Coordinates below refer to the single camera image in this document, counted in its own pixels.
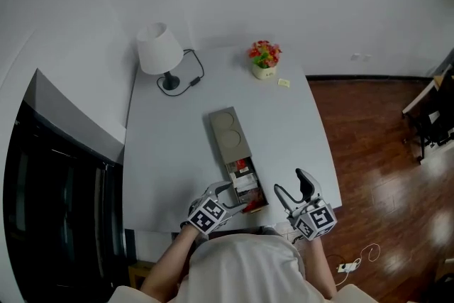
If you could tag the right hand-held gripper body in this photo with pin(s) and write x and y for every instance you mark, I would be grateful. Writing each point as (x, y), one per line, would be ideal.
(314, 220)

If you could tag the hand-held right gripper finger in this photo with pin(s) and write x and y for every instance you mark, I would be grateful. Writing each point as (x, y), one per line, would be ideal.
(289, 204)
(309, 188)

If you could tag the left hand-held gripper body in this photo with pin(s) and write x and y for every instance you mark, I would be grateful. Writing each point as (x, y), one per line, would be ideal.
(207, 216)

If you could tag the brown drawer box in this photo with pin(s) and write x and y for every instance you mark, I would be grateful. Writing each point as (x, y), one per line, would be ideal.
(227, 138)

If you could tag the small light green rectangular piece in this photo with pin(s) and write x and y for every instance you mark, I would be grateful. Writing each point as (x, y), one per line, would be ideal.
(283, 82)

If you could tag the person's right forearm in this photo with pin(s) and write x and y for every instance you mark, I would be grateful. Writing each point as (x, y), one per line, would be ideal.
(321, 266)

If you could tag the person's left forearm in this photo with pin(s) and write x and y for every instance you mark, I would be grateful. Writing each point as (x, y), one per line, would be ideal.
(170, 259)

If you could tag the white power strip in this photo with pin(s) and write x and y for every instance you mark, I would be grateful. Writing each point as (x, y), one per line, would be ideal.
(347, 267)

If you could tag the person's white shirt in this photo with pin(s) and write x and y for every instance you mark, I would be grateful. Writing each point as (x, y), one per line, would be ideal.
(244, 273)

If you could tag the wooden stool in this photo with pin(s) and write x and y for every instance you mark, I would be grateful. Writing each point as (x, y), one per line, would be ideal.
(138, 275)

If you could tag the potted red and yellow flowers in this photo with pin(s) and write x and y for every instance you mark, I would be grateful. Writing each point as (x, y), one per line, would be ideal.
(264, 62)

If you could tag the black chair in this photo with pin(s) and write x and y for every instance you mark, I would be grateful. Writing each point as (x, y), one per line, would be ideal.
(434, 131)

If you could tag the light wooden desk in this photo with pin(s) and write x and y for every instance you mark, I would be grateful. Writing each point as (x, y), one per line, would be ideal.
(422, 96)

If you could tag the white shade table lamp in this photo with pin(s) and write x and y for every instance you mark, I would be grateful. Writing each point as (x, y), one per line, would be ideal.
(156, 49)

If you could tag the black glass cabinet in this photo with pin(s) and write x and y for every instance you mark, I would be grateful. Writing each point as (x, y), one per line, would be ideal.
(53, 205)

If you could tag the white wall socket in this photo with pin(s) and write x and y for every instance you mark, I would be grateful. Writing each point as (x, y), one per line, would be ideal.
(355, 56)
(366, 56)

